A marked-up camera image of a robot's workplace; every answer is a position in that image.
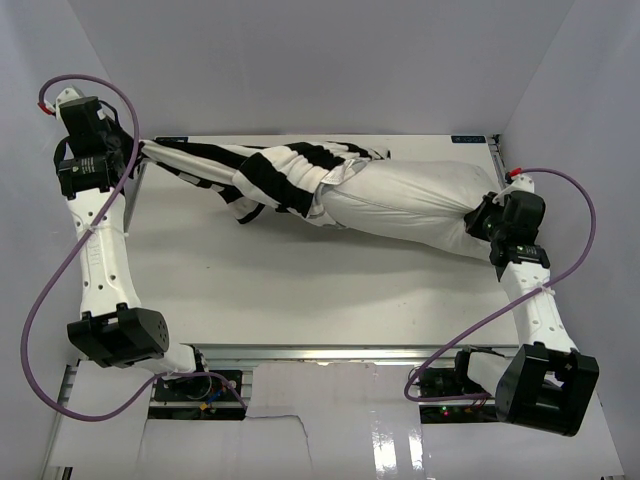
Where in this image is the white pillow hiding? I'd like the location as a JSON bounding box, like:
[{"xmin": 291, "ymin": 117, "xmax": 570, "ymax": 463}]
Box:
[{"xmin": 320, "ymin": 160, "xmax": 495, "ymax": 261}]

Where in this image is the black white striped pillowcase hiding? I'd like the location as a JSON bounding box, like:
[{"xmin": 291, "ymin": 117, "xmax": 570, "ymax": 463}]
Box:
[{"xmin": 141, "ymin": 141, "xmax": 391, "ymax": 229}]

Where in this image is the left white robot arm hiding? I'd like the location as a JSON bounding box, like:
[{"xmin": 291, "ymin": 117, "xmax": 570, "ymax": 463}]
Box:
[{"xmin": 54, "ymin": 88, "xmax": 212, "ymax": 399}]

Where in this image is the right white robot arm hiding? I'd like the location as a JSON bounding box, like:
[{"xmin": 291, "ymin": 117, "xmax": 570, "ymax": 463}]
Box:
[{"xmin": 451, "ymin": 191, "xmax": 599, "ymax": 437}]

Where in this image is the white pillow care label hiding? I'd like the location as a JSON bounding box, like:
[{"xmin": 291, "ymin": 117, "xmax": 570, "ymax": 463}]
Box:
[{"xmin": 321, "ymin": 161, "xmax": 359, "ymax": 186}]

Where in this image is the left blue corner label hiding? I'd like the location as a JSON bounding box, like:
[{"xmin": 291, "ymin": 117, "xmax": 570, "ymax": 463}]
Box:
[{"xmin": 154, "ymin": 136, "xmax": 189, "ymax": 145}]

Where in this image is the blue corner label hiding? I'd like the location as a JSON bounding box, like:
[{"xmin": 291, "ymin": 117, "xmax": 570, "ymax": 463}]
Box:
[
  {"xmin": 451, "ymin": 135, "xmax": 487, "ymax": 144},
  {"xmin": 154, "ymin": 136, "xmax": 189, "ymax": 145}
]

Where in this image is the right blue corner label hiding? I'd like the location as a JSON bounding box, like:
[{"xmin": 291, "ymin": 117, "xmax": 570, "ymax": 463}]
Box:
[{"xmin": 451, "ymin": 135, "xmax": 487, "ymax": 144}]

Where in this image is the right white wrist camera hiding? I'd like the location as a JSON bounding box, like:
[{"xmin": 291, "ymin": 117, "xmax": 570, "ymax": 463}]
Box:
[{"xmin": 492, "ymin": 168, "xmax": 535, "ymax": 205}]

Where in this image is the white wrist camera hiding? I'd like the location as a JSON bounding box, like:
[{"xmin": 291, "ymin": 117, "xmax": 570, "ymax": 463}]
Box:
[
  {"xmin": 492, "ymin": 168, "xmax": 535, "ymax": 205},
  {"xmin": 37, "ymin": 85, "xmax": 85, "ymax": 120}
]

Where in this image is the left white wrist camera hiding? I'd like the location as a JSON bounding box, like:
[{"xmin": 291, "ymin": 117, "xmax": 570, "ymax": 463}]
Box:
[{"xmin": 37, "ymin": 85, "xmax": 85, "ymax": 120}]

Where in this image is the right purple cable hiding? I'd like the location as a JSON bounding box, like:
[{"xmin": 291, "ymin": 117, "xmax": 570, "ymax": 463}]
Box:
[{"xmin": 403, "ymin": 168, "xmax": 597, "ymax": 404}]

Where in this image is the aluminium table frame rail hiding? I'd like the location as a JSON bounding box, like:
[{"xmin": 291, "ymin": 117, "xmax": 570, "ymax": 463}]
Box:
[{"xmin": 487, "ymin": 134, "xmax": 507, "ymax": 187}]

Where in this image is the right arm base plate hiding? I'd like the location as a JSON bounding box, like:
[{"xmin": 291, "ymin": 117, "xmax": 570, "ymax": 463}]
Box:
[{"xmin": 411, "ymin": 368, "xmax": 498, "ymax": 425}]

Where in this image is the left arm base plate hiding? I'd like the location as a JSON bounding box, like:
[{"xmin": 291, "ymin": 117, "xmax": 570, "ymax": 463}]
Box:
[{"xmin": 148, "ymin": 370, "xmax": 250, "ymax": 421}]

